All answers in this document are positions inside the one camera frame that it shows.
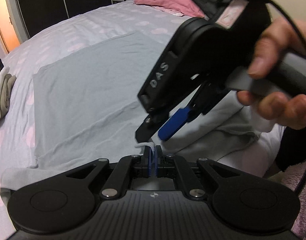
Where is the grey-green garment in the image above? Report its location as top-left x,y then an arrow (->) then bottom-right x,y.
0,31 -> 263,201

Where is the stack of folded clothes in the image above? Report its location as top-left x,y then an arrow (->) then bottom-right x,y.
0,64 -> 17,120

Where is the polka dot bed sheet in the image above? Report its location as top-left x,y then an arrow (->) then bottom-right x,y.
0,1 -> 187,239

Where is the purple fluffy rug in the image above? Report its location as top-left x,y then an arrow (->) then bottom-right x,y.
269,162 -> 306,239

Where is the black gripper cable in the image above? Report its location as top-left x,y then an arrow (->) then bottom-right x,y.
239,0 -> 306,201

